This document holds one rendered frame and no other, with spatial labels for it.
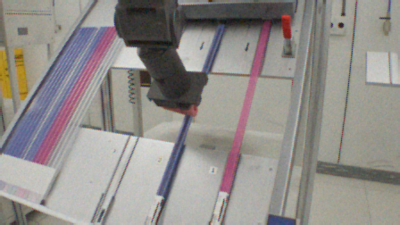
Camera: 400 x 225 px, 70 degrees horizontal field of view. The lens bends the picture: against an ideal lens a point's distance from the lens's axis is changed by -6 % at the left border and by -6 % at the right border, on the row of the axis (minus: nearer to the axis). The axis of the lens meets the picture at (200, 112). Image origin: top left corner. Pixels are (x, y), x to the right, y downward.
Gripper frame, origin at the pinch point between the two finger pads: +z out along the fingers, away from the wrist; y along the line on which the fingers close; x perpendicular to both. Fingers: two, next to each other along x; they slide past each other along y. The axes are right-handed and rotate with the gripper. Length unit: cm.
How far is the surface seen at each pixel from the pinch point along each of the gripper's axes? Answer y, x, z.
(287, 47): -16.5, -18.6, 0.5
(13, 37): 124, -44, 25
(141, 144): 8.5, 8.6, 0.6
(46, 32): 124, -61, 39
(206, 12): 3.8, -26.4, -2.5
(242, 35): -5.5, -22.2, 0.8
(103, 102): 51, -16, 30
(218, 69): -2.4, -11.7, 0.7
